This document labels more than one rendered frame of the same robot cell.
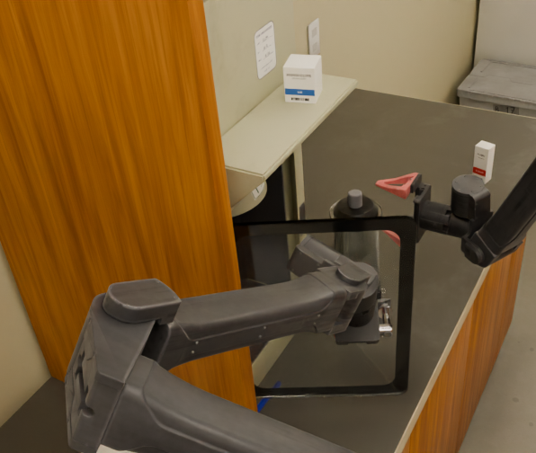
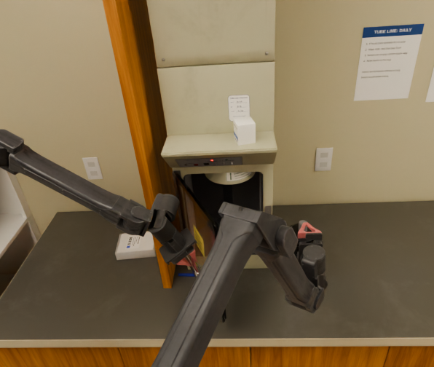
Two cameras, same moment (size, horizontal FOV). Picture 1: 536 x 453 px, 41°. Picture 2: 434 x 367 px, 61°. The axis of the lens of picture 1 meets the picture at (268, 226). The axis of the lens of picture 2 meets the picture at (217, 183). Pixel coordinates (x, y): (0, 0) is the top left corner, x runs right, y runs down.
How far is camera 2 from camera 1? 1.03 m
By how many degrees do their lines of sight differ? 50
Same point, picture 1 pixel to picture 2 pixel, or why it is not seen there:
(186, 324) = (20, 159)
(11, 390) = not seen: hidden behind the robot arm
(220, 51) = (195, 94)
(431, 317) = (304, 322)
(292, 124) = (212, 145)
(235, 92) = (206, 118)
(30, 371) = not seen: hidden behind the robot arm
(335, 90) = (258, 146)
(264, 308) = (66, 183)
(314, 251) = (162, 200)
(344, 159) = (415, 230)
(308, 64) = (241, 123)
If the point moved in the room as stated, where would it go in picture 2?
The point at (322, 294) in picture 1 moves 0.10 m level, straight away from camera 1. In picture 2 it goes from (106, 204) to (145, 192)
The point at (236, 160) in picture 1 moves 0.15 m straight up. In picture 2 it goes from (170, 143) to (162, 93)
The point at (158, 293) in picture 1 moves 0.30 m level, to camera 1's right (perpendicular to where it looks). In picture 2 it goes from (12, 141) to (27, 199)
